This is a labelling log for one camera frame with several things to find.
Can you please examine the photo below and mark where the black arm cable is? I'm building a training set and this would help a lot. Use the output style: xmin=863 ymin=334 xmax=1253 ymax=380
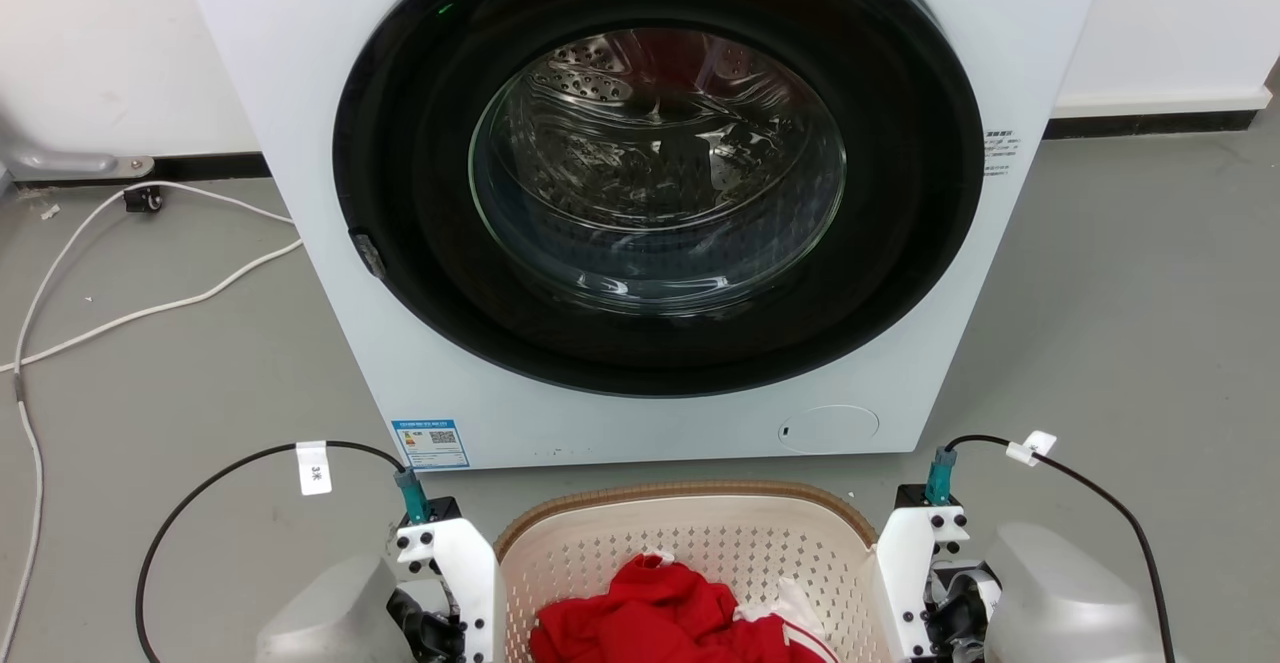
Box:
xmin=134 ymin=439 xmax=409 ymax=663
xmin=944 ymin=434 xmax=1178 ymax=663

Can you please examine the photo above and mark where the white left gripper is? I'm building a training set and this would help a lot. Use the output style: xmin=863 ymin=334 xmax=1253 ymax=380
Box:
xmin=394 ymin=517 xmax=499 ymax=663

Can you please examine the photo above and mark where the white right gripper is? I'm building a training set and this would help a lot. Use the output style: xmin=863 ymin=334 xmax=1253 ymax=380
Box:
xmin=874 ymin=506 xmax=970 ymax=663

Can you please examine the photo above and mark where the cream perforated laundry basket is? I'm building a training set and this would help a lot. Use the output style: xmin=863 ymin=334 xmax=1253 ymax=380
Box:
xmin=494 ymin=481 xmax=894 ymax=663

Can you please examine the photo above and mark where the grey metal floor bracket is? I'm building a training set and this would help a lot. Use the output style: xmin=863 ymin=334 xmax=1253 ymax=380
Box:
xmin=0 ymin=111 xmax=157 ymax=182

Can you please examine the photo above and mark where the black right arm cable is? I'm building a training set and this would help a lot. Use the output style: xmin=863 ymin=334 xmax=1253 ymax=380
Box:
xmin=944 ymin=434 xmax=1178 ymax=663

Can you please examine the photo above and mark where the black round washer door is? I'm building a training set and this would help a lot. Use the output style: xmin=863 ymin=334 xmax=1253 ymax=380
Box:
xmin=332 ymin=0 xmax=986 ymax=399

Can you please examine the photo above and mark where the steel washer drum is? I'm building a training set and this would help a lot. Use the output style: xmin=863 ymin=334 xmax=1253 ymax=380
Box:
xmin=468 ymin=27 xmax=848 ymax=318

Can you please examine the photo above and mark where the white floor cable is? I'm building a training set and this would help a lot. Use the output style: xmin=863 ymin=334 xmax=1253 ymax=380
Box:
xmin=0 ymin=179 xmax=298 ymax=663
xmin=0 ymin=237 xmax=305 ymax=375

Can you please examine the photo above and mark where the blue energy label sticker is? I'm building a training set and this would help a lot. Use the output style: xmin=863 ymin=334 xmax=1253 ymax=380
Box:
xmin=391 ymin=419 xmax=471 ymax=471

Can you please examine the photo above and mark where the small white cable tag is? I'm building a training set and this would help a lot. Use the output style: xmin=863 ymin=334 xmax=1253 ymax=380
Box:
xmin=1005 ymin=430 xmax=1059 ymax=468

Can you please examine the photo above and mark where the small printed text sticker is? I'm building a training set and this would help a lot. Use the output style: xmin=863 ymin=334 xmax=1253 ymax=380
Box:
xmin=982 ymin=128 xmax=1020 ymax=179

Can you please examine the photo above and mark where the teal left cable connector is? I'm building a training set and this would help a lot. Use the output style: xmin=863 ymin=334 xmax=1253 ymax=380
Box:
xmin=394 ymin=467 xmax=434 ymax=527

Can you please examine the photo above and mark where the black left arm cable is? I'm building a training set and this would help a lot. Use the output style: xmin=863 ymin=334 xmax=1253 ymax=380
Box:
xmin=134 ymin=439 xmax=409 ymax=663

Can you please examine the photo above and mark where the teal cable connector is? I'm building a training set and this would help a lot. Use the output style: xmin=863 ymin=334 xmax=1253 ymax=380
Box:
xmin=923 ymin=447 xmax=959 ymax=507
xmin=394 ymin=467 xmax=434 ymax=527

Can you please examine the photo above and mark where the white cable tag with print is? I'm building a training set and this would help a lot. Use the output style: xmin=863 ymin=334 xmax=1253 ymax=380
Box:
xmin=296 ymin=440 xmax=334 ymax=497

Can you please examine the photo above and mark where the white front-load washing machine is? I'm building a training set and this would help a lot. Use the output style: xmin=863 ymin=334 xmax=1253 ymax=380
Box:
xmin=172 ymin=0 xmax=1115 ymax=471

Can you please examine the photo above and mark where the teal right cable connector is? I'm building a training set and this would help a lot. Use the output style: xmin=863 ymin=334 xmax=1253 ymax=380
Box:
xmin=923 ymin=447 xmax=959 ymax=507

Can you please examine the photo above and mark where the round white filter cover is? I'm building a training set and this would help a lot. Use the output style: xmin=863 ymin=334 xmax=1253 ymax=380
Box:
xmin=778 ymin=404 xmax=881 ymax=455

